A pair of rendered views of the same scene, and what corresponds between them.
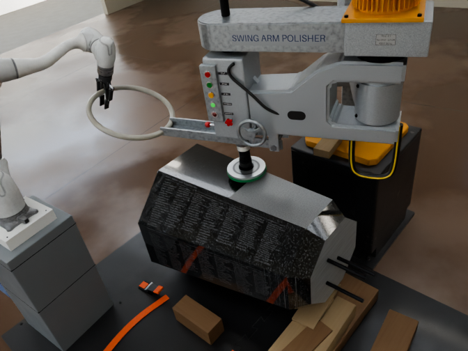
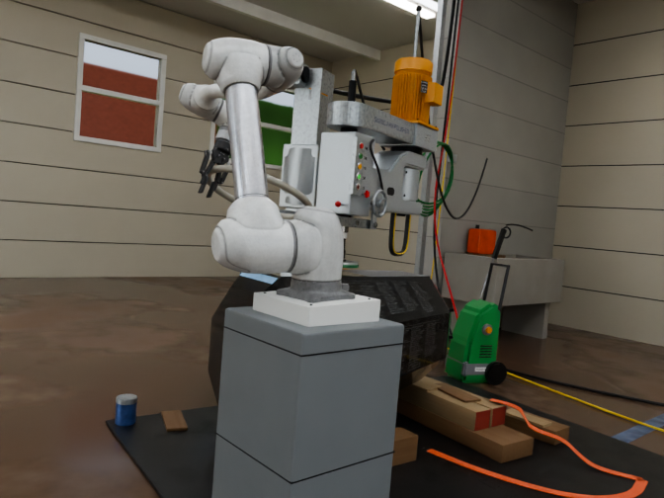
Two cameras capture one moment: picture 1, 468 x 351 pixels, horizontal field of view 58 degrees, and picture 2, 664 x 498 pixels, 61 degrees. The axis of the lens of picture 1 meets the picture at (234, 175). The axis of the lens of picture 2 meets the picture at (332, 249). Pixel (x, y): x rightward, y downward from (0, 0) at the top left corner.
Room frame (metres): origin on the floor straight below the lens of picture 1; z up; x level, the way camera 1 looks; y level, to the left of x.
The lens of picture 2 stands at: (1.54, 2.91, 1.10)
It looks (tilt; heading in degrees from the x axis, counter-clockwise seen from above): 3 degrees down; 278
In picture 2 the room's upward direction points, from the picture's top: 5 degrees clockwise
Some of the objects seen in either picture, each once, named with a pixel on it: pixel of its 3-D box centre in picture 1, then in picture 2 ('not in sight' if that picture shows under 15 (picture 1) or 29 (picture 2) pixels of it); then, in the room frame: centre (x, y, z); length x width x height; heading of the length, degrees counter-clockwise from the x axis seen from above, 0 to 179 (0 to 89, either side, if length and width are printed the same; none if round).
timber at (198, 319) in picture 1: (198, 319); (384, 449); (1.57, 0.35, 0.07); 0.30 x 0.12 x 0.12; 45
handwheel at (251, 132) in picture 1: (253, 129); (373, 203); (1.75, -0.13, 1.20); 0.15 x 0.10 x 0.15; 63
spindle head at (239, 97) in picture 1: (251, 94); (353, 179); (1.87, -0.15, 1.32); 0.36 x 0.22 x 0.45; 63
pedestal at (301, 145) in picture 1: (353, 182); not in sight; (2.25, -0.80, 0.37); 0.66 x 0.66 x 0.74; 43
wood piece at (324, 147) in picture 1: (328, 145); not in sight; (2.11, -0.59, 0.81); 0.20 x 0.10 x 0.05; 141
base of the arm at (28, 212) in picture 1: (14, 214); (320, 287); (1.80, 1.18, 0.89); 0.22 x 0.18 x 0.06; 50
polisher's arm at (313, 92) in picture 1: (315, 102); (383, 187); (1.72, -0.42, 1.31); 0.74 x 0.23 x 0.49; 63
